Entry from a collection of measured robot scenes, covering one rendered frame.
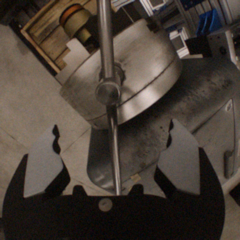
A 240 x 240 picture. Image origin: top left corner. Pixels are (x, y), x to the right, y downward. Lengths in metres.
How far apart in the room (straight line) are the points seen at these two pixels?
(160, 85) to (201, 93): 0.10
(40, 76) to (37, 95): 0.25
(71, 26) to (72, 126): 1.43
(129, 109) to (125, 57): 0.08
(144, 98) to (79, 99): 0.12
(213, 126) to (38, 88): 1.63
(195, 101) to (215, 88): 0.06
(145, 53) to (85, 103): 0.13
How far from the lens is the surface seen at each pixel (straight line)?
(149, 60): 0.19
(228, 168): 0.51
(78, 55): 0.31
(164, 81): 0.21
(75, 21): 0.32
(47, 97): 1.60
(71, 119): 1.59
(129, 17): 0.23
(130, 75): 0.18
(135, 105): 0.19
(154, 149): 0.23
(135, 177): 0.27
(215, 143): 0.35
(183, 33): 1.56
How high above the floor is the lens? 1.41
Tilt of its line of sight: 64 degrees down
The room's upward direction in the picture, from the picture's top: 158 degrees clockwise
